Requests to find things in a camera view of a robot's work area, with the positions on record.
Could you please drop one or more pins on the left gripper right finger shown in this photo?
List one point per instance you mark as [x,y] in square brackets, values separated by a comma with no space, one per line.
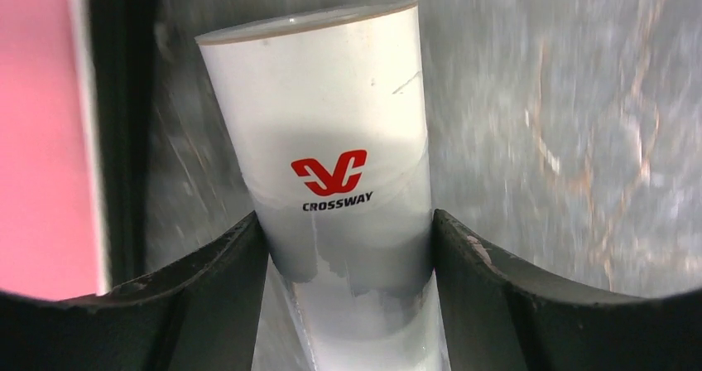
[501,312]

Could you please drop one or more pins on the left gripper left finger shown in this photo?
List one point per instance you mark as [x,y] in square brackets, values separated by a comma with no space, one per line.
[200,312]

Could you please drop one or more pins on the white shuttlecock tube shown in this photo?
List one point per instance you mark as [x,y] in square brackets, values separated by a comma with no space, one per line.
[326,114]

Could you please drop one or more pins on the pink sport racket bag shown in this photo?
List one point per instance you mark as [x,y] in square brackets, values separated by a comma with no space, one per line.
[74,81]

